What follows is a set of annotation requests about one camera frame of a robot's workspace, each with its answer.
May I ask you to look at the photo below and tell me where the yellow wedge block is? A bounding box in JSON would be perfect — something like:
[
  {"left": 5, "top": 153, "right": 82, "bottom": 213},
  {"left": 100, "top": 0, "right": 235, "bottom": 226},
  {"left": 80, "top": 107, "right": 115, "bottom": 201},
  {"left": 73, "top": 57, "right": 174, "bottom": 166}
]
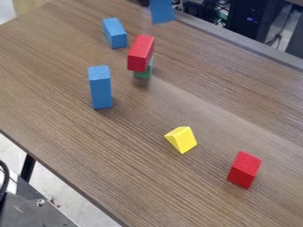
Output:
[{"left": 163, "top": 126, "right": 199, "bottom": 155}]

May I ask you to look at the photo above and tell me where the green block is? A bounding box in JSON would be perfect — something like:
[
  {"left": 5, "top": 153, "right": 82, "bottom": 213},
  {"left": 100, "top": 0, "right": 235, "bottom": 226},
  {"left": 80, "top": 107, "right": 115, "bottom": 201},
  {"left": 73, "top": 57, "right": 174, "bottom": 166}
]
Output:
[{"left": 132, "top": 55, "right": 156, "bottom": 80}]

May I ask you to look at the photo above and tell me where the blue rectangular block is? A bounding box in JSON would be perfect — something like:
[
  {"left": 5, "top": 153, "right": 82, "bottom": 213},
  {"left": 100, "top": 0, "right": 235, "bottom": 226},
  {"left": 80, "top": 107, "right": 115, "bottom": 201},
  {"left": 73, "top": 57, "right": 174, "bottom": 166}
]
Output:
[
  {"left": 101, "top": 16, "right": 129, "bottom": 50},
  {"left": 147, "top": 0, "right": 178, "bottom": 25},
  {"left": 86, "top": 65, "right": 115, "bottom": 111}
]

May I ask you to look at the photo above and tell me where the red rectangular block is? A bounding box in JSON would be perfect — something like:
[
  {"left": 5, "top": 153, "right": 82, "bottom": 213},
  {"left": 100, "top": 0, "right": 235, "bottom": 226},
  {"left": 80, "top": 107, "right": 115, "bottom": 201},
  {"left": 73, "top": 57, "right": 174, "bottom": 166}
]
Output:
[{"left": 126, "top": 34, "right": 157, "bottom": 73}]

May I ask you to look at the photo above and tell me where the red cube block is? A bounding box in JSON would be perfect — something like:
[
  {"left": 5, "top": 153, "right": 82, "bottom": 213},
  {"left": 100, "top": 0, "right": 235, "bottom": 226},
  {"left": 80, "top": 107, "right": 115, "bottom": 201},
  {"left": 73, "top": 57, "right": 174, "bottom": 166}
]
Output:
[{"left": 226, "top": 150, "right": 263, "bottom": 190}]

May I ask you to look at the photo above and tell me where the black computer case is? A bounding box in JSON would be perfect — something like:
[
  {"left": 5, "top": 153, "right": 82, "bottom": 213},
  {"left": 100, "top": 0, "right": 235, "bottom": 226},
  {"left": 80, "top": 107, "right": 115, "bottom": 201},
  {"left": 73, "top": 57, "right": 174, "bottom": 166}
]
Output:
[{"left": 226, "top": 0, "right": 294, "bottom": 43}]

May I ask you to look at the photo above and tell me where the black cable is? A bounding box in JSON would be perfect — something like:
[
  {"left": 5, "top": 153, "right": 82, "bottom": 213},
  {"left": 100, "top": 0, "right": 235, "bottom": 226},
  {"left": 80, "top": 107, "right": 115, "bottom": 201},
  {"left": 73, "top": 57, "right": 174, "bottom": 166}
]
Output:
[{"left": 0, "top": 160, "right": 12, "bottom": 202}]

